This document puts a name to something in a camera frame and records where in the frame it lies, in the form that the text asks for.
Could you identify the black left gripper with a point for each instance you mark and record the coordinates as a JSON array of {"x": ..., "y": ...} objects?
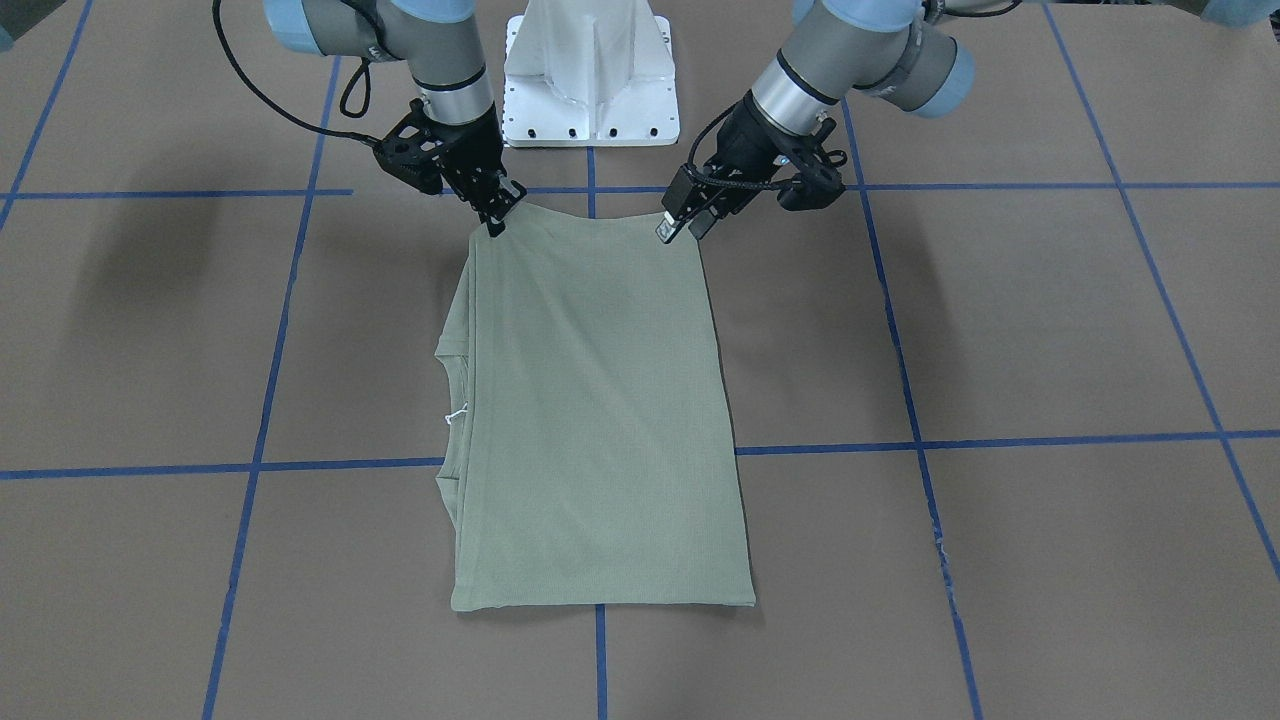
[{"x": 743, "y": 140}]

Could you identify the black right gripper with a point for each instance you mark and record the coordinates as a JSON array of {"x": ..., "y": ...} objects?
[{"x": 474, "y": 142}]

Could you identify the olive green long-sleeve shirt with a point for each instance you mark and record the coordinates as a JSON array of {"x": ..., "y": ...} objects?
[{"x": 590, "y": 453}]

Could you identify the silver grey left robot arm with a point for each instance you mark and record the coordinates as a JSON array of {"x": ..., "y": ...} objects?
[{"x": 892, "y": 50}]

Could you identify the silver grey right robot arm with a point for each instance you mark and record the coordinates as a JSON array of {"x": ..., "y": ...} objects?
[{"x": 437, "y": 40}]

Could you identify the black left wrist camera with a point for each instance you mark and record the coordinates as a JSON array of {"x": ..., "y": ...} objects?
[{"x": 817, "y": 182}]

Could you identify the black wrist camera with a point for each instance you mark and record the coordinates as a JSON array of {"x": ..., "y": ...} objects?
[
  {"x": 408, "y": 153},
  {"x": 817, "y": 182}
]

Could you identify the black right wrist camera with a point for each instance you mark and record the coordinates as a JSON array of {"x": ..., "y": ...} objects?
[{"x": 408, "y": 153}]

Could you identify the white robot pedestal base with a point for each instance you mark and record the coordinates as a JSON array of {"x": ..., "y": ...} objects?
[{"x": 589, "y": 73}]

